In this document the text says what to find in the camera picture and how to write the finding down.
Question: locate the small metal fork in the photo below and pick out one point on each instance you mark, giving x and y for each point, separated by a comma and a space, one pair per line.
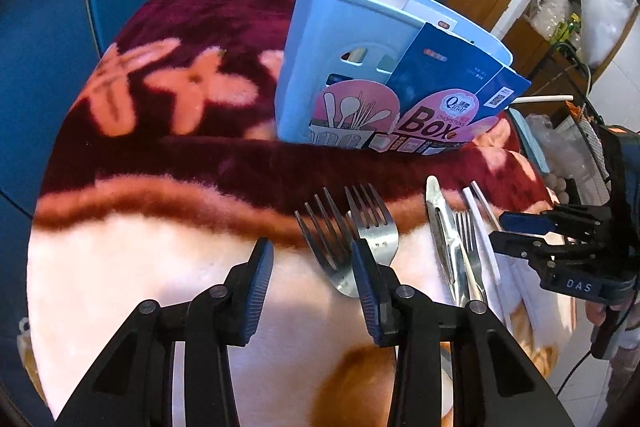
467, 237

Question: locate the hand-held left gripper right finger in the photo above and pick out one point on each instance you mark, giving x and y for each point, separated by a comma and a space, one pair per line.
367, 302

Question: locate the pile of potatoes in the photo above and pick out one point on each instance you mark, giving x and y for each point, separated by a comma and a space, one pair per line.
560, 187

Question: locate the maroon pink printed blanket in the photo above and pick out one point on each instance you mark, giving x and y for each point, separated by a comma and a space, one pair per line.
150, 257

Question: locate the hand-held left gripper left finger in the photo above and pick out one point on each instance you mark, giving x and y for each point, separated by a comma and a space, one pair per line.
260, 292

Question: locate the white plastic bag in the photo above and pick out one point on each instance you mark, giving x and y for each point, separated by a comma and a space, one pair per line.
605, 17

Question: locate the white plastic knife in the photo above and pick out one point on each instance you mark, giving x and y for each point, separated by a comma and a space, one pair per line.
487, 247

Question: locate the light blue utensil holder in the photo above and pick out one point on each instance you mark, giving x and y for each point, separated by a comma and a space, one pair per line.
320, 22

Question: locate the green bottle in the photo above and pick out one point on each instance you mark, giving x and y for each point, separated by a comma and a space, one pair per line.
567, 29

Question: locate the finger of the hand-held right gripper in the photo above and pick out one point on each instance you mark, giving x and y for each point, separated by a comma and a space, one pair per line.
510, 244
527, 222

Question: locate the blue pink cardboard label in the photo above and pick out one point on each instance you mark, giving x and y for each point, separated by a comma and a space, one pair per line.
440, 67

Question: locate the white tube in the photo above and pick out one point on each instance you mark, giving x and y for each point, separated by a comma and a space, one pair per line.
545, 99

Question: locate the light blue plastic lid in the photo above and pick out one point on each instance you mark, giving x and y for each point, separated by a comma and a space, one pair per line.
530, 142

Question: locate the person's right hand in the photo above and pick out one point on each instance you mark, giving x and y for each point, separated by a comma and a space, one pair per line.
596, 313

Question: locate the wooden shelf niche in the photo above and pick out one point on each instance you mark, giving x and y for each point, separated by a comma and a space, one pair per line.
530, 42

